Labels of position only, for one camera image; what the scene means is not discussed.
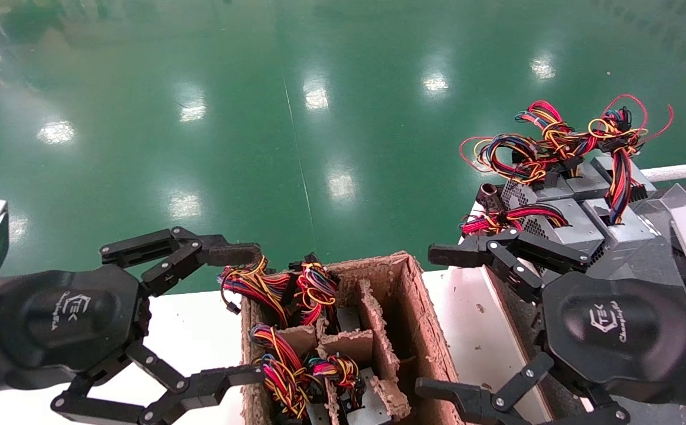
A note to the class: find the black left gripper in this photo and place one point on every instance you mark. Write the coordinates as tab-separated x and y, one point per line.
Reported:
71	319

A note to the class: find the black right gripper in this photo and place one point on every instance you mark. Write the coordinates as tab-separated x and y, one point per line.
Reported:
614	330

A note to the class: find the black conveyor side strip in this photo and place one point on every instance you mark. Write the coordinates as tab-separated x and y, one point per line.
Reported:
517	330

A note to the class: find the brown cardboard divider box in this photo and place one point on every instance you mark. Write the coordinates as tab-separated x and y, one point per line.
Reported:
420	330

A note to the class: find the dark conveyor roller end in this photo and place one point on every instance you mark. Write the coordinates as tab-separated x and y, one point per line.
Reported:
489	198

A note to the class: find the grey metal conveyor baffle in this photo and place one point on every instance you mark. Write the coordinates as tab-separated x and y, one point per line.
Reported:
676	199

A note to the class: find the white conveyor rail tube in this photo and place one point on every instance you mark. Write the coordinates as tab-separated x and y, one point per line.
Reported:
685	171

